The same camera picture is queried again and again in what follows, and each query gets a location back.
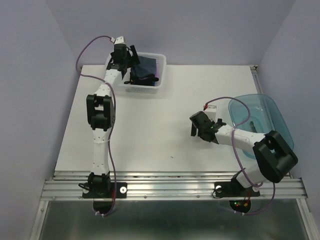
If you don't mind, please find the dark navy towel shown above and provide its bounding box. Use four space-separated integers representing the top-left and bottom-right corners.
130 56 157 79

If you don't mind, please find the purple towel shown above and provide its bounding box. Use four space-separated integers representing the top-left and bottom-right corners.
142 64 159 82

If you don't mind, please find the blue black towel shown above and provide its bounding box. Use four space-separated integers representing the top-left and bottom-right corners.
152 81 159 87

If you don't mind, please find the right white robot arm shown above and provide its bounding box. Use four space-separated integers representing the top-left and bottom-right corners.
189 111 298 198

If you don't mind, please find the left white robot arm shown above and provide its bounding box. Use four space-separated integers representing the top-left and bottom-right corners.
79 43 140 199

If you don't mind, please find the white perforated plastic basket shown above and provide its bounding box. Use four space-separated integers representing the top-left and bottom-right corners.
112 52 167 94

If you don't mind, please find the translucent blue plastic bin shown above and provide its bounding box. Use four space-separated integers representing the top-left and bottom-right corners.
228 94 294 150

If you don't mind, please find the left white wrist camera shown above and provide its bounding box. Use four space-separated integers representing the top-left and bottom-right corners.
110 36 126 45

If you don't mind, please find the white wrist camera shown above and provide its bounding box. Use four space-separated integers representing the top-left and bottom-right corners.
203 104 217 122
110 36 126 45

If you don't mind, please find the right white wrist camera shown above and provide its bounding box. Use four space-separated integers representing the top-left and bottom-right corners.
203 104 217 122

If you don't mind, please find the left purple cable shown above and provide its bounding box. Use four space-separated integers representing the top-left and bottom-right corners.
75 36 118 218

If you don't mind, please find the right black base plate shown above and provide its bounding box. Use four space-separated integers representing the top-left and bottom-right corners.
212 181 261 214

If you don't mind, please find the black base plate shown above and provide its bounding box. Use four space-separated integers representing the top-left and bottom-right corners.
212 181 261 214
78 182 128 217

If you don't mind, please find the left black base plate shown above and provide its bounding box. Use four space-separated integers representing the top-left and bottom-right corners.
78 182 128 217

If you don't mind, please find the aluminium mounting rail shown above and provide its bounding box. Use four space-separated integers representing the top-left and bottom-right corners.
41 171 308 201

